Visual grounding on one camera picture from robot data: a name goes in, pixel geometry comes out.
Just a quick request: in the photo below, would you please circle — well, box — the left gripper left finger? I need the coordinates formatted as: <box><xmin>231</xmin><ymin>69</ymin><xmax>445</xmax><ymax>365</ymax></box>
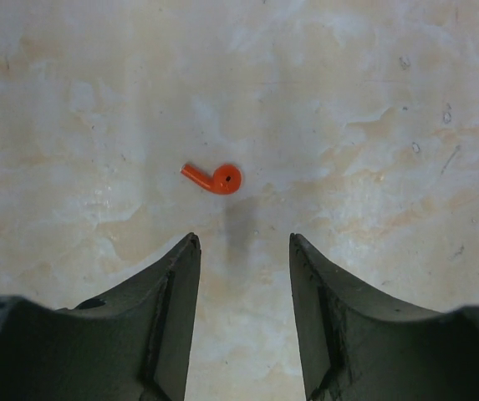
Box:
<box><xmin>0</xmin><ymin>234</ymin><xmax>201</xmax><ymax>400</ymax></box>

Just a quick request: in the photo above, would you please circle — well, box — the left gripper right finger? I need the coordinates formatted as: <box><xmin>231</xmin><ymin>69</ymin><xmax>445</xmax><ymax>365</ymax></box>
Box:
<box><xmin>289</xmin><ymin>234</ymin><xmax>479</xmax><ymax>400</ymax></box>

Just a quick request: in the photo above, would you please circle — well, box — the orange earbud upper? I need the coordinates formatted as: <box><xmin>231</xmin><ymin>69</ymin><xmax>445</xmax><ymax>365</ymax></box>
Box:
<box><xmin>181</xmin><ymin>164</ymin><xmax>242</xmax><ymax>195</ymax></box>

